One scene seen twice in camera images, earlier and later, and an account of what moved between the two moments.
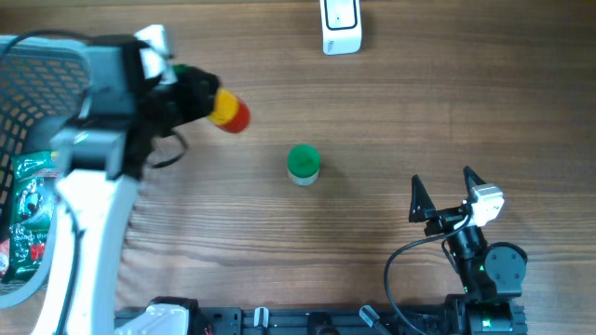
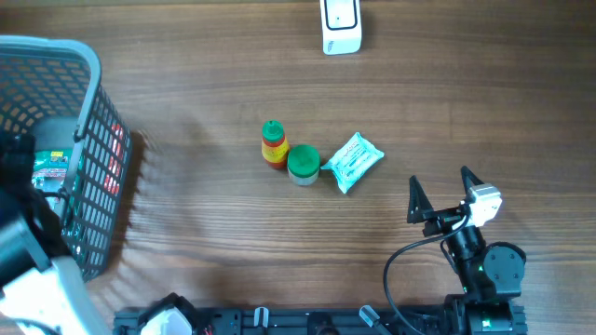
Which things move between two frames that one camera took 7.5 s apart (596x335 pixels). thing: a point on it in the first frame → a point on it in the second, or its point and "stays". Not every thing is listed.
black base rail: (347, 320) stays
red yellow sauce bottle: (230, 113) → (274, 144)
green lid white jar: (303, 164) stays
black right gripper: (422, 207) stays
